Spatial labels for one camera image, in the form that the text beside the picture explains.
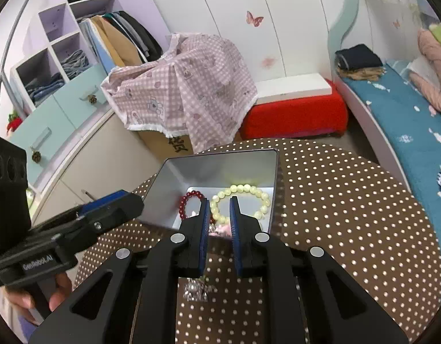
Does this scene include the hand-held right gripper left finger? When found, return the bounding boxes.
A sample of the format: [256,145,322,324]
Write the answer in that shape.
[29,197,211,344]

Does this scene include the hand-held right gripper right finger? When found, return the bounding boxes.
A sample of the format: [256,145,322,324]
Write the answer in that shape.
[229,195,409,344]

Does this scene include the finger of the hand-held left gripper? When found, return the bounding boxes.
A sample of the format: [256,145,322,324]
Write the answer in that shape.
[75,190,145,239]

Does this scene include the pink charm ornament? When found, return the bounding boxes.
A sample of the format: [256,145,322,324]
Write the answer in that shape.
[210,222,233,238]

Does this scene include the red bead bracelet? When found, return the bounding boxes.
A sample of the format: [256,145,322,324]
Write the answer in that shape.
[178,190,207,220]

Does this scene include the silver charm ornament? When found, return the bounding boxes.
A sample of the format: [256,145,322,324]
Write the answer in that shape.
[183,281,214,302]

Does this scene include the cream bead bracelet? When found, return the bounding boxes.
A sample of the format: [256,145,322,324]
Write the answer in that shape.
[210,183,272,224]

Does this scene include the dark grey metal box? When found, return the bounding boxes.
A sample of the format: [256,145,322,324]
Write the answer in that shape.
[136,148,279,235]

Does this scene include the person's left hand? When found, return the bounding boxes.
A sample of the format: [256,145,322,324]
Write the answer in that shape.
[2,272,74,330]

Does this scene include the white low cabinet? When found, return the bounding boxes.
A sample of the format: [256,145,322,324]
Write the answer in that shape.
[27,109,164,223]

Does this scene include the cardboard box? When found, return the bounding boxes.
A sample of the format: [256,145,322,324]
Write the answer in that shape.
[136,129,194,158]

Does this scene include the large teal drawer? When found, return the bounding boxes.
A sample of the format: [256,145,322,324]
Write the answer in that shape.
[9,105,76,187]

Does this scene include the brown polka-dot tablecloth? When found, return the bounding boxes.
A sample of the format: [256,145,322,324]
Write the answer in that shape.
[74,138,441,344]

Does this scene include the red plush toy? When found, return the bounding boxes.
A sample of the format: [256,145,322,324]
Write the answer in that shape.
[6,111,22,131]

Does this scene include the small teal drawer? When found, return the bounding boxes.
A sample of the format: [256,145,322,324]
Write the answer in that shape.
[54,65,108,130]

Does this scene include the red stool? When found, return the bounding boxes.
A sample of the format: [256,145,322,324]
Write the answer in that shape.
[239,79,348,140]

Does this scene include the folded blue jeans pile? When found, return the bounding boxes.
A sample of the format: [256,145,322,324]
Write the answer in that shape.
[25,73,64,103]

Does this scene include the folded light jeans pile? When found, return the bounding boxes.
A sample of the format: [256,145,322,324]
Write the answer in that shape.
[59,49,89,79]

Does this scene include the pink checked cloth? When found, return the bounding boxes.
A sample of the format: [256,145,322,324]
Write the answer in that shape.
[100,33,259,155]

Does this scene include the light blue hanging shirt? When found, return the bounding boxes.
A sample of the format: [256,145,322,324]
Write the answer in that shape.
[79,18,117,74]

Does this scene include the white board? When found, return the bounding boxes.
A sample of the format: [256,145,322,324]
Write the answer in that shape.
[255,73,333,105]

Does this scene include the tan hanging coat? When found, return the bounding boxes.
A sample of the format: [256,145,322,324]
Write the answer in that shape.
[92,15,147,69]

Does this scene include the purple cubby shelf unit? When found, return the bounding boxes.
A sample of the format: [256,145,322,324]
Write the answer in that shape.
[9,0,117,112]

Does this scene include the grey metal handrail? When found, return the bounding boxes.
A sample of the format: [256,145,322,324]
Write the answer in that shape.
[0,0,46,111]

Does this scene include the blue printed bedsheet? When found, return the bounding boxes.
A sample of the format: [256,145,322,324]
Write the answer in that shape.
[337,61,441,244]

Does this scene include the folded tan clothes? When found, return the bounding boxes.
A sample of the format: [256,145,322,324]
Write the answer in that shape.
[340,66,386,82]

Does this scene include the folded dark clothes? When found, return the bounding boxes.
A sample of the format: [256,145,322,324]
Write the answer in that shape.
[335,44,383,70]

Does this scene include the white wardrobe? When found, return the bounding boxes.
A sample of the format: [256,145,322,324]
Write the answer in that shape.
[138,0,353,83]

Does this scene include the white pillow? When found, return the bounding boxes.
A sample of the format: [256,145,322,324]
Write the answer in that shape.
[408,56,427,76]

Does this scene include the pink quilt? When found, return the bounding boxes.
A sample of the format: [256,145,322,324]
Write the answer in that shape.
[410,29,441,112]

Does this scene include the teal bunk bed frame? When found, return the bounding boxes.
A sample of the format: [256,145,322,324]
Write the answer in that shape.
[328,0,441,194]

